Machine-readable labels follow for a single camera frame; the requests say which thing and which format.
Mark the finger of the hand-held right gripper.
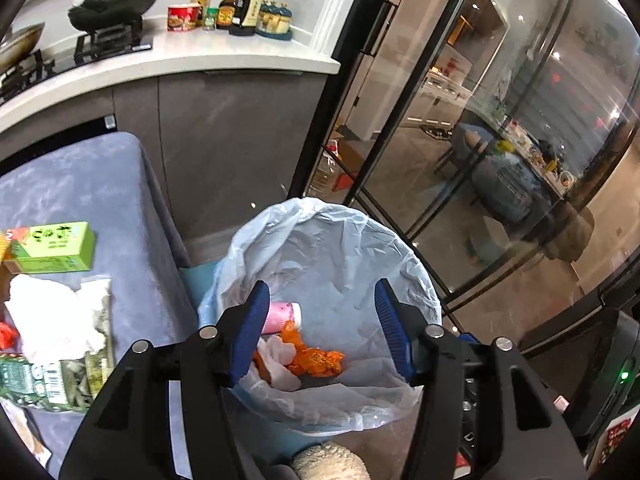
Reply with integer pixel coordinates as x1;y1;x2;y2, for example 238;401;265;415
457;332;484;461

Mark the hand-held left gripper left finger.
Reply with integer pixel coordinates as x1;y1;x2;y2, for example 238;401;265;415
59;280;271;480

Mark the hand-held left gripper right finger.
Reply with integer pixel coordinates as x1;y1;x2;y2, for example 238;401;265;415
374;278;589;480

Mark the bin with clear plastic liner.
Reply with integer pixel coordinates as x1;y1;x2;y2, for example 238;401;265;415
197;196;444;434

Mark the green carton box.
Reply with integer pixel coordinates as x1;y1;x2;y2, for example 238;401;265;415
0;221;96;275

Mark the pink paper cup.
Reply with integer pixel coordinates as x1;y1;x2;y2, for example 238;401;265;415
261;301;304;336

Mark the orange snack wrapper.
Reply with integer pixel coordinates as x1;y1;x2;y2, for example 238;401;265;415
252;325;346;376

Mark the white fluffy slipper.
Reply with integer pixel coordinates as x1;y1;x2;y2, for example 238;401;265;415
291;442;371;480

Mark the clear plastic wrapper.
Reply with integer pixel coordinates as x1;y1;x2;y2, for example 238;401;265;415
79;276;116;362

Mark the cardboard box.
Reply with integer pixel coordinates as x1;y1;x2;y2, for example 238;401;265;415
327;132;374;194

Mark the blue chair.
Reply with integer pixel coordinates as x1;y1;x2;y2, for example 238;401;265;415
470;152;551;224

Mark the grey kitchen cabinet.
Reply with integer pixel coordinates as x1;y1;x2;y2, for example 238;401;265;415
0;67;323;267

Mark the large crumpled white tissue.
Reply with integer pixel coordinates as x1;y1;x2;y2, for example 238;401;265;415
5;274;109;364

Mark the green pea snack packet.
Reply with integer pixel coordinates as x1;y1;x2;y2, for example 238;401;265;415
0;352;116;414

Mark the black-framed glass door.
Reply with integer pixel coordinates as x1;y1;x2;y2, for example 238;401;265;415
290;0;640;361

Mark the blue-grey tablecloth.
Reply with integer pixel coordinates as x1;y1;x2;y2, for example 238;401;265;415
0;131;201;480

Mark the white paper scrap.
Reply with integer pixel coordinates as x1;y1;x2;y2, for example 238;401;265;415
0;400;54;469

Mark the teal spice jar rack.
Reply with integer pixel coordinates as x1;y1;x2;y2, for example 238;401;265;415
256;0;295;41

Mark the black gas stove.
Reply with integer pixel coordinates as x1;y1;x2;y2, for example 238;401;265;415
0;22;154;104

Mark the red instant noodle cup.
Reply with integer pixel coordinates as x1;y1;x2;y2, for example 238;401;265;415
166;3;203;33

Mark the dark soy sauce bottle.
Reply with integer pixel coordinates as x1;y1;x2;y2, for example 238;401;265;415
229;0;270;37

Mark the black wok with lid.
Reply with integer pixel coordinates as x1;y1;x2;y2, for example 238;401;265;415
67;0;164;31

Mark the metal pan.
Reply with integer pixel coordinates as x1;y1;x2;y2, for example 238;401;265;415
0;22;46;74

